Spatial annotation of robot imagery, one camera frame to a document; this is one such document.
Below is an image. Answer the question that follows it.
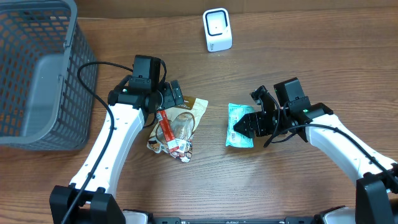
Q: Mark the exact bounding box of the teal wet wipes pack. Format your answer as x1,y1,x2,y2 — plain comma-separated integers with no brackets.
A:
225,103,254,148

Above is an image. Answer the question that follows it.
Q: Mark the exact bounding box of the grey plastic mesh basket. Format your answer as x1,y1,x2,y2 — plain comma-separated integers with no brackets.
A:
1,0,98,151

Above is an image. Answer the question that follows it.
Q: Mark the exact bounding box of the white barcode scanner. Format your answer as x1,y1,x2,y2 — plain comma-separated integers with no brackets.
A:
203,7,233,52

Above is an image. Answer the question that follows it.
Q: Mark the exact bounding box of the red stick sachet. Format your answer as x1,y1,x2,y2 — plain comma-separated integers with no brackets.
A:
156,110,179,153

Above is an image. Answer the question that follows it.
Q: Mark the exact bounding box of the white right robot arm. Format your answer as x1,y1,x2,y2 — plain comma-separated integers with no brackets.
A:
233,78,397,223

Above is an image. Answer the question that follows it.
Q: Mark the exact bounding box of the beige snack pouch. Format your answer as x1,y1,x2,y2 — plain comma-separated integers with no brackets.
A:
147,96,208,163

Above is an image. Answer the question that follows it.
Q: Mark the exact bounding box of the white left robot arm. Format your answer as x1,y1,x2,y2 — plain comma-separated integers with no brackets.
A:
49,55,183,223

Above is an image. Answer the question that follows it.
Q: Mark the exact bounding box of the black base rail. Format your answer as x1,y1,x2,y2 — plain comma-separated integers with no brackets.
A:
96,216,375,224

